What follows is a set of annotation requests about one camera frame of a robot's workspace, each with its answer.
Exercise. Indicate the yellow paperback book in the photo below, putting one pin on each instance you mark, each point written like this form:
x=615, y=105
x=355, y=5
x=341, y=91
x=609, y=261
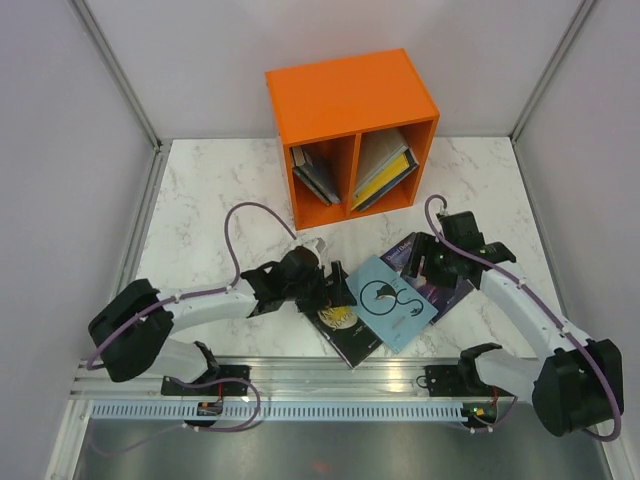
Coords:
x=399, y=165

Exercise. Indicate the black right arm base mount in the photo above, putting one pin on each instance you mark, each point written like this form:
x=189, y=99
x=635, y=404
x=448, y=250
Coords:
x=446, y=381

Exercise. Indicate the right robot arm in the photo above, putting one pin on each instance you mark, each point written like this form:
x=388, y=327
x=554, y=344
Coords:
x=573, y=382

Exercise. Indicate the black paperback book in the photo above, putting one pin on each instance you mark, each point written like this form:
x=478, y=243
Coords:
x=346, y=333

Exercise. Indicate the orange two-compartment shelf box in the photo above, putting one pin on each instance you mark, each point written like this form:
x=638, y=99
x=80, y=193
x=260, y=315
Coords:
x=328, y=106

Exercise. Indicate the navy blue hardcover book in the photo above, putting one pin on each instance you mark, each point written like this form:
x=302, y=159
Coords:
x=373, y=199

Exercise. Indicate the bright blue paperback book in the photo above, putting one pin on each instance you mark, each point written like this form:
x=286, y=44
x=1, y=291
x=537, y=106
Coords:
x=314, y=167

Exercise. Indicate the left corner frame post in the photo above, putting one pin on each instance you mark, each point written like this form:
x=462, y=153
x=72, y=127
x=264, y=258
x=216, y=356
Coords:
x=90, y=24

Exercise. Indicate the pale green plastic file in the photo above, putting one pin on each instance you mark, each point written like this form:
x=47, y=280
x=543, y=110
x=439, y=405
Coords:
x=377, y=150

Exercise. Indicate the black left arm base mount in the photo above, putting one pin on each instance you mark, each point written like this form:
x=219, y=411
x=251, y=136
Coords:
x=223, y=385

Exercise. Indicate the right corner frame post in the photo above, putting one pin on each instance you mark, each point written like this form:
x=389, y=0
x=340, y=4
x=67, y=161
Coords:
x=564, y=46

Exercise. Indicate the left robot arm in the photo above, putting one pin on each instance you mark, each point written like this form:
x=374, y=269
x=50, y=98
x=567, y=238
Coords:
x=134, y=333

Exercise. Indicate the slotted white cable duct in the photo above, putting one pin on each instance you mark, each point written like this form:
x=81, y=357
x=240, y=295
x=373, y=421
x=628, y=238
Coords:
x=240, y=410

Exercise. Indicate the corner frame post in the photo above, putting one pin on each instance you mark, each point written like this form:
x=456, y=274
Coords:
x=564, y=46
x=90, y=24

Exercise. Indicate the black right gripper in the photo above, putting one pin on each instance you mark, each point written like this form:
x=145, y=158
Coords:
x=425, y=245

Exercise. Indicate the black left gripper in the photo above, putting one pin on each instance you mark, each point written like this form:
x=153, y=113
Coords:
x=336, y=294

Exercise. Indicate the purple galaxy cover book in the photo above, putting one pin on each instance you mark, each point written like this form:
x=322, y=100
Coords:
x=442, y=299

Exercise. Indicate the aluminium frame rail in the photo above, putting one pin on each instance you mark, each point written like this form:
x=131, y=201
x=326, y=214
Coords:
x=289, y=379

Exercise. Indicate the light blue paperback book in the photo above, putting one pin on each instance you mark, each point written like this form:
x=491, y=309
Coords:
x=388, y=305

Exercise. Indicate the dark green hardcover book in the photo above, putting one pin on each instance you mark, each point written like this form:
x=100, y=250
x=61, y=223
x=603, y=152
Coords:
x=311, y=186

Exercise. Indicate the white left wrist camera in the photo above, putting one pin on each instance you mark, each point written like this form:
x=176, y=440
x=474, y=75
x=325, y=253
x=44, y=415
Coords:
x=317, y=246

